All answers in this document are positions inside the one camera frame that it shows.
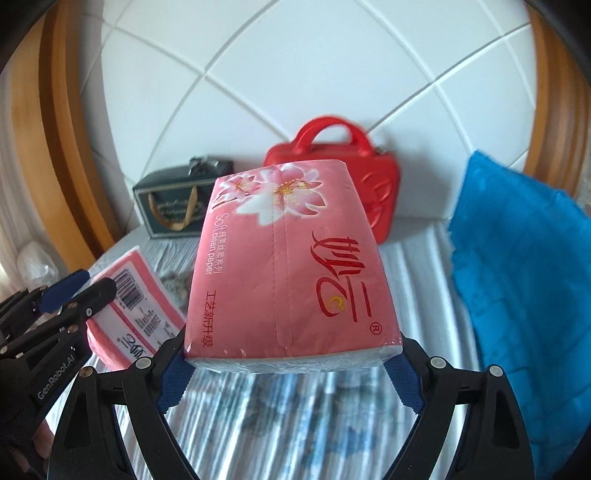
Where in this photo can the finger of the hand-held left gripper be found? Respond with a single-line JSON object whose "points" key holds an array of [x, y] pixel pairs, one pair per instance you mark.
{"points": [[92, 300], [64, 286]]}

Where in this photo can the blue plastic crate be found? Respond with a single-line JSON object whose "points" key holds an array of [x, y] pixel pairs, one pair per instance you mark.
{"points": [[517, 258]]}

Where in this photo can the black gift box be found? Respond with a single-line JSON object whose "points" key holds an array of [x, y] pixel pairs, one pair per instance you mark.
{"points": [[175, 207]]}

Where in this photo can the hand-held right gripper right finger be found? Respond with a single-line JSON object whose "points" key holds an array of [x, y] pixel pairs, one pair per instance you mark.
{"points": [[406, 383]]}

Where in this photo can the white plastic bag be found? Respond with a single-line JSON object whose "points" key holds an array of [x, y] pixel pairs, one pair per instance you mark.
{"points": [[37, 261]]}

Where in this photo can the wooden wall frame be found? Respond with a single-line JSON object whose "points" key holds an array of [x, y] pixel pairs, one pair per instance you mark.
{"points": [[558, 115], [51, 161]]}

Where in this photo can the grey plush toy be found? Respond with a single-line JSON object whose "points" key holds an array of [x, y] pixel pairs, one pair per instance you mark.
{"points": [[178, 286]]}

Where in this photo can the pink tissue pack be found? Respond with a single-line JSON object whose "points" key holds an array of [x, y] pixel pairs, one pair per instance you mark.
{"points": [[295, 277], [138, 309]]}

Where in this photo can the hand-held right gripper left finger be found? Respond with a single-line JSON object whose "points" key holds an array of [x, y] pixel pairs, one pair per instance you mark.
{"points": [[173, 383]]}

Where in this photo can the cloth-covered round desktop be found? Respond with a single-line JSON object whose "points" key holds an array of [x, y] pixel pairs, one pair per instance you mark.
{"points": [[300, 429]]}

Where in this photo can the red bear suitcase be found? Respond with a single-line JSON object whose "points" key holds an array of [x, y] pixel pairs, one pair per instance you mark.
{"points": [[378, 198]]}

